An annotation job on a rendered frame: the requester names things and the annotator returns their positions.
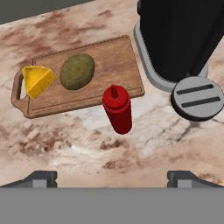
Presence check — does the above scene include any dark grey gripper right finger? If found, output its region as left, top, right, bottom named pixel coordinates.
left=166, top=170, right=224, bottom=189

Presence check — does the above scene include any red condiment bottle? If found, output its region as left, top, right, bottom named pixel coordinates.
left=101, top=84, right=133, bottom=136

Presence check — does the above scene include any black and grey coffee machine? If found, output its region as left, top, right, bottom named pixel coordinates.
left=133, top=0, right=224, bottom=123

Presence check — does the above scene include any brown wooden cutting board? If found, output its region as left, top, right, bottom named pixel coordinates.
left=10, top=34, right=146, bottom=120

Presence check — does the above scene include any yellow cheese wedge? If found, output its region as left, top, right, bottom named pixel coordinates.
left=22, top=65, right=58, bottom=100

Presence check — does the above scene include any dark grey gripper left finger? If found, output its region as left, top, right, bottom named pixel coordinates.
left=0, top=170, right=59, bottom=189

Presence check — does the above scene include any brown-green potato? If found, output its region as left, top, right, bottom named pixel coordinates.
left=59, top=52, right=96, bottom=91

